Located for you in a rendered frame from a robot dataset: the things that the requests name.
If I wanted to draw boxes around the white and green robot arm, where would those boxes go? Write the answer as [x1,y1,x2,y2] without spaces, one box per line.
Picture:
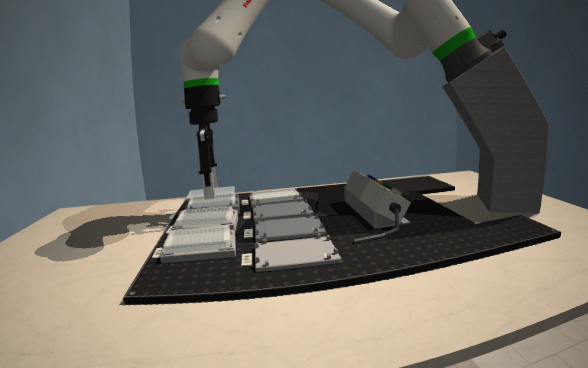
[179,0,507,111]

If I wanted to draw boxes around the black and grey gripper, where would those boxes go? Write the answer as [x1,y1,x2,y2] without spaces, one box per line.
[189,108,218,199]

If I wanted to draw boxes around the grey angled control panel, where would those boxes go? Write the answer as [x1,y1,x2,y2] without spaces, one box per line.
[345,170,411,243]

